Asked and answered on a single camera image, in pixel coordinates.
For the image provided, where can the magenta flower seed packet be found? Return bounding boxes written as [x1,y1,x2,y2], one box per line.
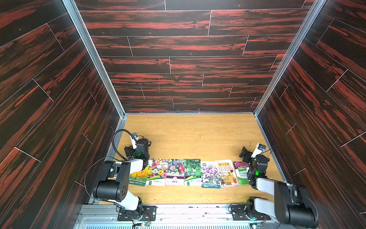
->
[234,161,249,185]

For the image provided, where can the mixed roses seed packet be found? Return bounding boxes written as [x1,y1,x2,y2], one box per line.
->
[146,158,169,187]

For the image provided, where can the yellow flower seed packet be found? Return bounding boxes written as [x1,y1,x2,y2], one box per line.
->
[129,167,150,187]

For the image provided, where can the orange striped seed packet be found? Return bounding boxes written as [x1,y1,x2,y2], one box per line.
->
[216,159,239,187]

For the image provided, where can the purple flowers seed packet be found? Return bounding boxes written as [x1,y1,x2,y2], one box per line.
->
[201,161,221,189]

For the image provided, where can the green gourd seed packet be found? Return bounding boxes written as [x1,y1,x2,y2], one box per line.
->
[184,159,202,187]

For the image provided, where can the purple pink asters seed packet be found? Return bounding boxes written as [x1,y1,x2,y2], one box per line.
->
[165,159,185,187]

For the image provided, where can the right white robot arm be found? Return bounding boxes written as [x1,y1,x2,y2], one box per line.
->
[239,144,319,229]

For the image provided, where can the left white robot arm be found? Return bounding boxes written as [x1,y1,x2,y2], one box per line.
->
[92,138,151,215]

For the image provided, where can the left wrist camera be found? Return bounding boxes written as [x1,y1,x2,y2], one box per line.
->
[130,133,139,149]

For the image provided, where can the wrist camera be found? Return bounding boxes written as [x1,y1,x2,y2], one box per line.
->
[251,143,266,158]
[130,133,139,149]

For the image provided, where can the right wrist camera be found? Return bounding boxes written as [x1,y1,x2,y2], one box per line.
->
[251,143,266,158]

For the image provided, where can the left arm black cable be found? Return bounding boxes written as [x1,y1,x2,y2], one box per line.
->
[111,128,138,161]

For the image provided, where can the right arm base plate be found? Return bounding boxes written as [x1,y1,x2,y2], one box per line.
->
[228,203,271,221]

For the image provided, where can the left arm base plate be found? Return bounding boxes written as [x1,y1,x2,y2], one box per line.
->
[117,205,157,222]

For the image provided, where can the aluminium front rail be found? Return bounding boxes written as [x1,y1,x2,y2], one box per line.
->
[74,204,293,229]

